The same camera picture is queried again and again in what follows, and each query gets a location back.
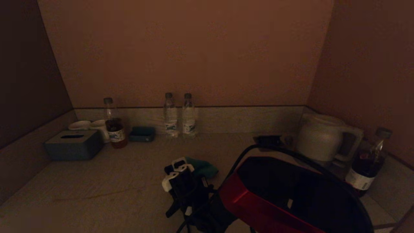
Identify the black socket panel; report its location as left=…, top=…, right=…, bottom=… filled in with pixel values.
left=254, top=135, right=284, bottom=147

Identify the green cloth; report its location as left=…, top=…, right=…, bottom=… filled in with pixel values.
left=186, top=157, right=219, bottom=179

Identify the white cup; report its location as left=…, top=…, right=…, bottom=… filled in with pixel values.
left=68, top=120, right=91, bottom=131

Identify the clear water bottle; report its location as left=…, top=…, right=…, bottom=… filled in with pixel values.
left=182, top=93, right=196, bottom=137
left=163, top=93, right=179, bottom=138

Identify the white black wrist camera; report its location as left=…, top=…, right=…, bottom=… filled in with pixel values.
left=162, top=157, right=196, bottom=192

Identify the blue-grey tissue box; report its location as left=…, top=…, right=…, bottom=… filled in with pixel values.
left=44, top=130, right=104, bottom=161

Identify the amber tea bottle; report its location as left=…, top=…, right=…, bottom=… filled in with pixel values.
left=103, top=97, right=127, bottom=149

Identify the white electric kettle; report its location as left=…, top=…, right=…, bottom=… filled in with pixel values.
left=296, top=113, right=363, bottom=162

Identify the dark drink bottle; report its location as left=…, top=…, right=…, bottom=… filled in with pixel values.
left=344, top=127, right=393, bottom=197

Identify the kettle base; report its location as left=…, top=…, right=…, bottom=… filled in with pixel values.
left=323, top=159, right=349, bottom=170

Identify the white mug with handle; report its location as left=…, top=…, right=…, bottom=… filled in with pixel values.
left=90, top=119, right=111, bottom=143

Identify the small teal tray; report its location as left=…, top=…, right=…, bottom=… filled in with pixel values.
left=129, top=126, right=156, bottom=142

